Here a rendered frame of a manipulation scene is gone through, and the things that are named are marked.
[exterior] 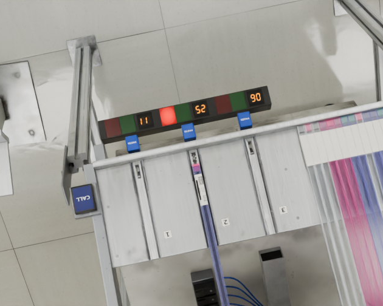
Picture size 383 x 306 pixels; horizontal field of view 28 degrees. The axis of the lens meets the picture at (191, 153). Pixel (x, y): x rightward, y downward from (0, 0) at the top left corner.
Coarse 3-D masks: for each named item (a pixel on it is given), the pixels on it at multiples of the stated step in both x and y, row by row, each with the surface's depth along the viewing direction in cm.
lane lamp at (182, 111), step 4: (180, 104) 149; (184, 104) 149; (188, 104) 149; (176, 108) 149; (180, 108) 149; (184, 108) 149; (188, 108) 149; (176, 112) 149; (180, 112) 149; (184, 112) 149; (188, 112) 149; (176, 116) 149; (180, 116) 149; (184, 116) 149; (188, 116) 149; (180, 120) 148; (184, 120) 148; (188, 120) 148
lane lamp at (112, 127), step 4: (104, 120) 149; (108, 120) 149; (112, 120) 149; (116, 120) 149; (108, 124) 149; (112, 124) 149; (116, 124) 149; (108, 128) 149; (112, 128) 149; (116, 128) 149; (108, 132) 148; (112, 132) 148; (116, 132) 148; (120, 132) 148; (108, 136) 148; (112, 136) 148
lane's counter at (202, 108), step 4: (204, 100) 149; (192, 104) 149; (196, 104) 149; (200, 104) 149; (204, 104) 149; (196, 108) 149; (200, 108) 149; (204, 108) 149; (208, 108) 149; (196, 112) 149; (200, 112) 149; (204, 112) 149; (208, 112) 149; (196, 116) 148; (200, 116) 148; (204, 116) 148
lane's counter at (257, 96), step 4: (248, 92) 149; (252, 92) 149; (256, 92) 149; (260, 92) 149; (248, 96) 149; (252, 96) 149; (256, 96) 149; (260, 96) 149; (252, 100) 149; (256, 100) 149; (260, 100) 149; (252, 104) 149; (256, 104) 149
